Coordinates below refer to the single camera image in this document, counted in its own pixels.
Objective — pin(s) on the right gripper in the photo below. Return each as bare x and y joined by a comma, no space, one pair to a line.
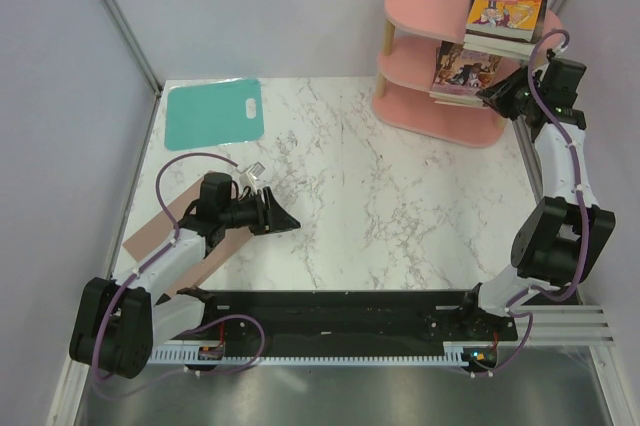
494,95

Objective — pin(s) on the teal plastic file folder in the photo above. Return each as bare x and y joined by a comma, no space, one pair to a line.
214,114

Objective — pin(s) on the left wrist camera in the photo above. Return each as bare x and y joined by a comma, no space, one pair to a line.
249,178

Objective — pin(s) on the Nineteen Eighty-Four book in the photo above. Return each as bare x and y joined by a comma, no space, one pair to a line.
516,51

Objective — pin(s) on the white slotted cable duct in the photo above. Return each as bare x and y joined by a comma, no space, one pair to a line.
203,354

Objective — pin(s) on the dark orange Edward Bulane book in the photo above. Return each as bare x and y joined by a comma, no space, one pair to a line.
455,100

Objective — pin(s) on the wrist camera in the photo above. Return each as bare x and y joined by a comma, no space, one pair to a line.
249,178
557,50

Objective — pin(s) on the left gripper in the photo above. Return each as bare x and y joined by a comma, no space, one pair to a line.
270,216

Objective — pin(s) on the brown cardboard file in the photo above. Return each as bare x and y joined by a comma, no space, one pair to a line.
154,232

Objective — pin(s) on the pink three-tier shelf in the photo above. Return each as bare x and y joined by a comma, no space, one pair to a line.
426,78

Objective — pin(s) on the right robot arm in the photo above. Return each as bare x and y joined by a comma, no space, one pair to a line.
557,246

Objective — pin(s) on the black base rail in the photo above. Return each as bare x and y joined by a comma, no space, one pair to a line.
349,322

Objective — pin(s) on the purple illustrated children's book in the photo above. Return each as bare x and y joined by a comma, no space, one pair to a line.
465,71

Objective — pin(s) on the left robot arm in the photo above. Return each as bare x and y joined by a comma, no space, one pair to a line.
120,321

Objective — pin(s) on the Roald Dahl Charlie book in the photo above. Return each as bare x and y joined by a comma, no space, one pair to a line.
507,3

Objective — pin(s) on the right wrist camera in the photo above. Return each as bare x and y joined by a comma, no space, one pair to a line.
557,50

